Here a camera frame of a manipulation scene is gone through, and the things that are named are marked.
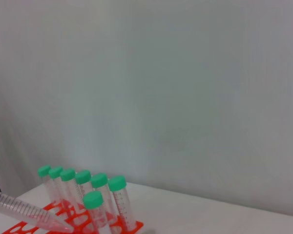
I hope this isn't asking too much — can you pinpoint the clear tube green cap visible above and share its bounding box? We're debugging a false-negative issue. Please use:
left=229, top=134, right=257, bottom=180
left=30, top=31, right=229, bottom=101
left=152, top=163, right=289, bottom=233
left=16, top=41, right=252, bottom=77
left=75, top=170, right=92, bottom=195
left=0, top=192, right=73, bottom=234
left=60, top=168, right=76, bottom=208
left=37, top=164, right=54, bottom=203
left=90, top=173, right=113, bottom=213
left=48, top=166, right=64, bottom=203
left=83, top=191, right=112, bottom=234
left=107, top=175, right=137, bottom=231

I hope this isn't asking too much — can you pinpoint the orange test tube rack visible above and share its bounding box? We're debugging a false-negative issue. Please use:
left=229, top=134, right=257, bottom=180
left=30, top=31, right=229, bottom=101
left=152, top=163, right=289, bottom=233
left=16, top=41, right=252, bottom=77
left=2, top=198, right=145, bottom=234

